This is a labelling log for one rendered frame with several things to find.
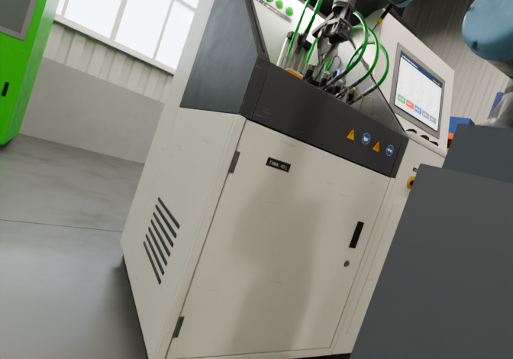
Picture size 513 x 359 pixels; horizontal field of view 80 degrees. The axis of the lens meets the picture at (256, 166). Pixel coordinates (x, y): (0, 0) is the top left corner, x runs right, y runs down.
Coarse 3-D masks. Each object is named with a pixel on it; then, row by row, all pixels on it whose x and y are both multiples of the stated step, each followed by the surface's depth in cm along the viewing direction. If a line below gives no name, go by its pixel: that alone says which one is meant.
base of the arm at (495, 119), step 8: (512, 88) 60; (504, 96) 61; (512, 96) 59; (504, 104) 60; (512, 104) 58; (496, 112) 61; (504, 112) 58; (512, 112) 57; (488, 120) 61; (496, 120) 59; (504, 120) 57; (512, 120) 56; (512, 128) 56
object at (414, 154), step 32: (352, 32) 156; (384, 32) 142; (384, 64) 141; (448, 96) 174; (416, 128) 154; (448, 128) 173; (416, 160) 119; (384, 224) 117; (384, 256) 121; (352, 320) 119
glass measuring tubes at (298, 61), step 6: (288, 36) 139; (288, 42) 141; (306, 42) 142; (282, 48) 141; (288, 48) 139; (306, 48) 144; (282, 54) 141; (294, 54) 141; (300, 54) 143; (306, 54) 145; (282, 60) 140; (294, 60) 144; (300, 60) 146; (294, 66) 143; (300, 66) 147; (300, 72) 145
